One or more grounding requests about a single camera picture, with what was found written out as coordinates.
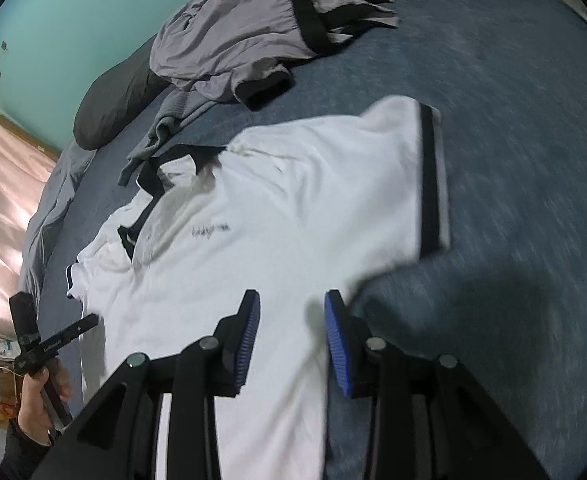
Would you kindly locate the grey jacket black trim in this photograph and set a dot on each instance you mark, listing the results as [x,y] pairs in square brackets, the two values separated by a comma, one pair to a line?
[223,35]

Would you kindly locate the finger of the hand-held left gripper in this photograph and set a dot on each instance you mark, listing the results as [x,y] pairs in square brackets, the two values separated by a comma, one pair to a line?
[78,330]

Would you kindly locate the blue-grey bed blanket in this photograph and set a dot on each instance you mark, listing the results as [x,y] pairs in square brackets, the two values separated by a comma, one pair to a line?
[498,160]

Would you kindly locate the dark grey pillow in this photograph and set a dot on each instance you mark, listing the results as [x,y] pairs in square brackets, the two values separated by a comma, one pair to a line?
[108,100]

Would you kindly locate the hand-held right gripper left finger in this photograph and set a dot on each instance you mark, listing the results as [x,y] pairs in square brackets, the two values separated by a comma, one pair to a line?
[251,340]

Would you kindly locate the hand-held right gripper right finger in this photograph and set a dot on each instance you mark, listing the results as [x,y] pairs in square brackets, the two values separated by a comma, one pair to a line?
[336,345]

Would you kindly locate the wooden window frame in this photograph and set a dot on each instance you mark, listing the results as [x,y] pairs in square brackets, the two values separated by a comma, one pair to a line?
[28,140]

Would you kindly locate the cardboard box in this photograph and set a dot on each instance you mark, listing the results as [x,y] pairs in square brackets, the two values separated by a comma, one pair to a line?
[6,390]

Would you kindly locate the white polo shirt black trim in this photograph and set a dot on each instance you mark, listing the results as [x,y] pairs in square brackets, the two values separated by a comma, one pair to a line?
[253,200]

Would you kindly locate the light grey duvet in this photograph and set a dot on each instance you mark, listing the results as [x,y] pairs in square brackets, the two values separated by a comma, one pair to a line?
[48,210]

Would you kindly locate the person's left hand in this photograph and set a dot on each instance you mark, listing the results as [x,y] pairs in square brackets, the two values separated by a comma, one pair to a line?
[33,405]

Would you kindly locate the person's left forearm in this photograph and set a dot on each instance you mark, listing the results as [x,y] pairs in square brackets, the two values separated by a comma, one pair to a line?
[21,455]

